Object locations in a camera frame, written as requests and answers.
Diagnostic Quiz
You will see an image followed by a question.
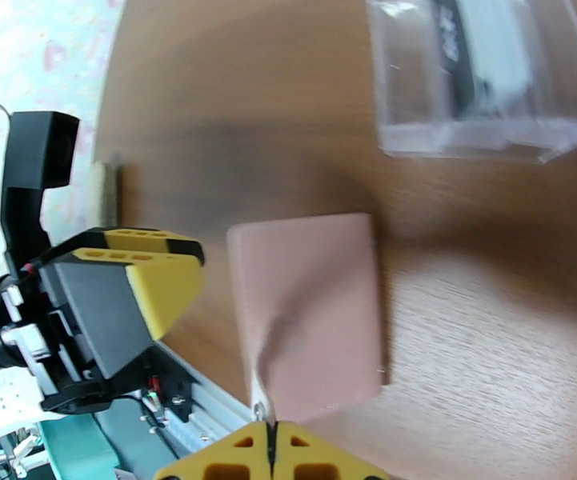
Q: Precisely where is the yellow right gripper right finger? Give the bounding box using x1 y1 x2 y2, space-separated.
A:
274 421 391 480

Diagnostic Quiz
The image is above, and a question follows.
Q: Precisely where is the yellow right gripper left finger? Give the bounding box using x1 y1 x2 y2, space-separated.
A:
155 421 275 480

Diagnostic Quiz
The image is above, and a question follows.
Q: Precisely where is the pink card holder wallet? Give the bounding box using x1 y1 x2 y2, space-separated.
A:
226 212 389 426

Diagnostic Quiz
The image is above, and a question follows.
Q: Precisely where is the clear acrylic card box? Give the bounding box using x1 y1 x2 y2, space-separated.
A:
365 0 577 165

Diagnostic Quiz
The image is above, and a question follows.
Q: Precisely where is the black VIP card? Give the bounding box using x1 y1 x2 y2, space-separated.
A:
430 0 477 120

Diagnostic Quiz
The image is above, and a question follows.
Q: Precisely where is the beige tape roll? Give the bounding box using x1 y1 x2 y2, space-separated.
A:
91 161 122 227

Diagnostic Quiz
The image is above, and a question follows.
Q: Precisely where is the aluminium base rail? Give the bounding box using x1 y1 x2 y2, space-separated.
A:
155 341 269 457

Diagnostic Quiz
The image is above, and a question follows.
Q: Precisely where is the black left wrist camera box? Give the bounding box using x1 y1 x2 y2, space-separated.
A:
0 110 82 274

